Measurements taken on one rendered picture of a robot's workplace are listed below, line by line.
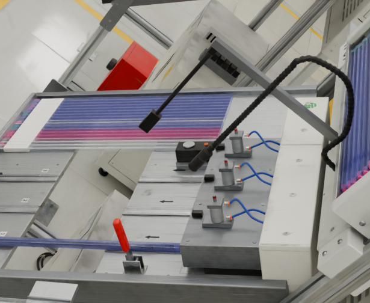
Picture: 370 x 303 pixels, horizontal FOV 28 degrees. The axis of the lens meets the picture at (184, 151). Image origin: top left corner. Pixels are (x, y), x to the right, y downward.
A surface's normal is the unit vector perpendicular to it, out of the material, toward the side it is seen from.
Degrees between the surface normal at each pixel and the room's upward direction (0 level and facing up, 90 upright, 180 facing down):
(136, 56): 0
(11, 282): 90
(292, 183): 45
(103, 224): 0
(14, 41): 0
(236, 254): 90
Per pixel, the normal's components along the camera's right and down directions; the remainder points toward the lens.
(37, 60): 0.58, -0.61
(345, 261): -0.22, 0.53
